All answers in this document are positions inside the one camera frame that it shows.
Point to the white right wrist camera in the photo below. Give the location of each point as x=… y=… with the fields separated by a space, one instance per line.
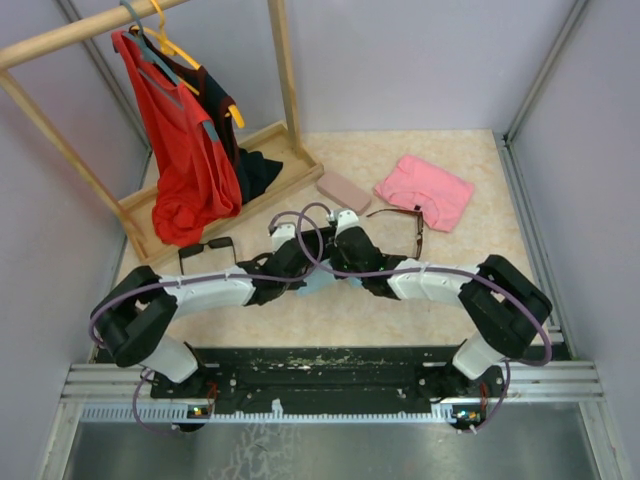
x=342 y=220

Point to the dark navy garment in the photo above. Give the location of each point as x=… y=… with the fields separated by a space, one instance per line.
x=254 y=172

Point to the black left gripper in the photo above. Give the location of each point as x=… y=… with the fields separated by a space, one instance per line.
x=296 y=284

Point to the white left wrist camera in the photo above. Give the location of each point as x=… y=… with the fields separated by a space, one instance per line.
x=282 y=233

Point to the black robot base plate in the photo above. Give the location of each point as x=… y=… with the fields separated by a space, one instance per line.
x=324 y=385

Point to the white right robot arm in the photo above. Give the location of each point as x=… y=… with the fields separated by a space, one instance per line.
x=507 y=309

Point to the yellow clothes hanger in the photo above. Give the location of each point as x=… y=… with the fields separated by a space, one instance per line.
x=169 y=48

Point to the pink folded t-shirt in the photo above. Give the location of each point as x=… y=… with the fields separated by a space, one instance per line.
x=417 y=185

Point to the black glasses case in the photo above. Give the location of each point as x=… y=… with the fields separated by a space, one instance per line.
x=318 y=245

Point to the grey clothes hanger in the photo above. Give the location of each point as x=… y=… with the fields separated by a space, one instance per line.
x=171 y=114

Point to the pink glasses case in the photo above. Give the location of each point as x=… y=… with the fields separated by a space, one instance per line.
x=343 y=192

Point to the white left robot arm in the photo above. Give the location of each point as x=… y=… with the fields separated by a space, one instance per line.
x=132 y=322

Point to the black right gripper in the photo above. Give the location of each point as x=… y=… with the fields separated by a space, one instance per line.
x=335 y=250

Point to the red tank top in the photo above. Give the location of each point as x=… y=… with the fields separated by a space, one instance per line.
x=196 y=187

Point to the light blue cleaning cloth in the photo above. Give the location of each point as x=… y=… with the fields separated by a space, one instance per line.
x=321 y=280

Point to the tortoiseshell brown sunglasses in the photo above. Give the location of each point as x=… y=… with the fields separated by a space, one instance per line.
x=419 y=222

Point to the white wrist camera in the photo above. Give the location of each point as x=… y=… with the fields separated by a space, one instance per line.
x=342 y=220
x=282 y=233

